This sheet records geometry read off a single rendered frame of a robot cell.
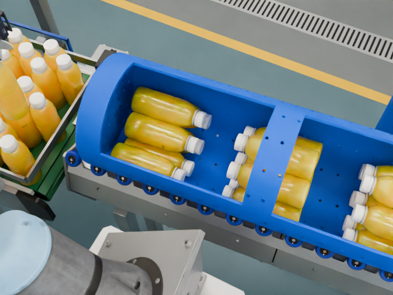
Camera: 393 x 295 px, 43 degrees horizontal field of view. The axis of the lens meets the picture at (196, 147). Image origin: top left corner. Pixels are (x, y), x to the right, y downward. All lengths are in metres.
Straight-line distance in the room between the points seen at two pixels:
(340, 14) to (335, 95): 0.58
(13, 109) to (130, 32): 1.78
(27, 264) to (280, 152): 0.55
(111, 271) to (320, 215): 0.65
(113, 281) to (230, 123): 0.66
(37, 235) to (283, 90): 2.10
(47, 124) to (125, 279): 0.70
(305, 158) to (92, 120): 0.47
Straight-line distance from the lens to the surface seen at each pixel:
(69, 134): 1.47
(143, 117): 1.23
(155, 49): 2.82
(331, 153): 1.27
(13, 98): 1.20
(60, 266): 0.70
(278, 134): 1.03
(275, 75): 2.71
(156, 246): 0.83
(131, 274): 0.77
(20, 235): 0.69
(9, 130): 1.35
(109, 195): 1.39
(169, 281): 0.76
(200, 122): 1.19
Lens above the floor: 2.10
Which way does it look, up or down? 60 degrees down
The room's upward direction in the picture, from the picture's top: 3 degrees counter-clockwise
